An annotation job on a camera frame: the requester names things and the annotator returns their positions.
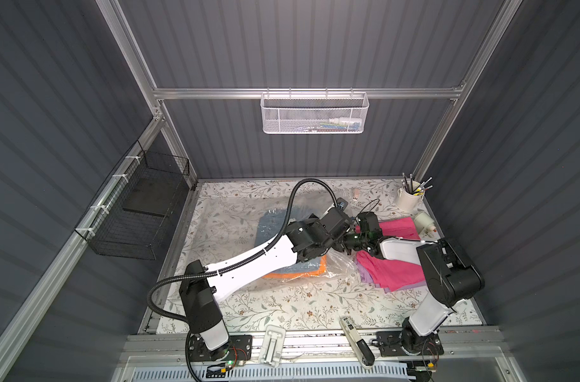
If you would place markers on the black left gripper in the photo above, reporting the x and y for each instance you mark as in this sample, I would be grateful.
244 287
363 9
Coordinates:
341 237

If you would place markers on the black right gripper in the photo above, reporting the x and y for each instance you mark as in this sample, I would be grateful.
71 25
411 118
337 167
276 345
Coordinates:
362 236

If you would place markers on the purple trousers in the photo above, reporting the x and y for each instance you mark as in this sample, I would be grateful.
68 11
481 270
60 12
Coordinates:
367 278

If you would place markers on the orange garment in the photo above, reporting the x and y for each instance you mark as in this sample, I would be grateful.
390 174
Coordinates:
311 268

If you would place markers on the pink trousers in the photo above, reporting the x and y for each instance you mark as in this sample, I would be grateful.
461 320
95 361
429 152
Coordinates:
393 273

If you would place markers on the blue jeans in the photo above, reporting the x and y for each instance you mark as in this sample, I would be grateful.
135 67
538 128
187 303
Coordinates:
270 223

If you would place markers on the clear plastic vacuum bag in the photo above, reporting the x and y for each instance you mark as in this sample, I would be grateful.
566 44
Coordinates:
224 227

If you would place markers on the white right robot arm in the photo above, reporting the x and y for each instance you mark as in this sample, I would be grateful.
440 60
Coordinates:
390 255

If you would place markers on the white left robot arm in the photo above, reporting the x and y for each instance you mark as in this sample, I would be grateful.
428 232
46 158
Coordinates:
300 241

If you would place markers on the mint green pencil sharpener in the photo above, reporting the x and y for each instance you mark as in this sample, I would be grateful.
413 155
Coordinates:
425 224

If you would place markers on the cream metal pencil bucket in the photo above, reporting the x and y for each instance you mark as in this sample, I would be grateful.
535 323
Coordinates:
409 195

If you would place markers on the white handheld scanner tool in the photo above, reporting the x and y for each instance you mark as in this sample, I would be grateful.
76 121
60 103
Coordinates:
359 346

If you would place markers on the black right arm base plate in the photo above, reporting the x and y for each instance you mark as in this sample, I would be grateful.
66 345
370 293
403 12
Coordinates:
396 343

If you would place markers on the white wire wall basket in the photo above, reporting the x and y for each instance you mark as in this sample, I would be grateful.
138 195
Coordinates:
314 113

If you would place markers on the white plastic bracket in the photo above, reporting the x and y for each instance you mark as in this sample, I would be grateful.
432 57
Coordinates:
272 346

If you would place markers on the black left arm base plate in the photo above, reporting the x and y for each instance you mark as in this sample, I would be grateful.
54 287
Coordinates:
237 349

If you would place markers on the black wire side basket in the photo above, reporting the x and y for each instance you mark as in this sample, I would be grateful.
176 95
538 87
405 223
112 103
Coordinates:
138 217

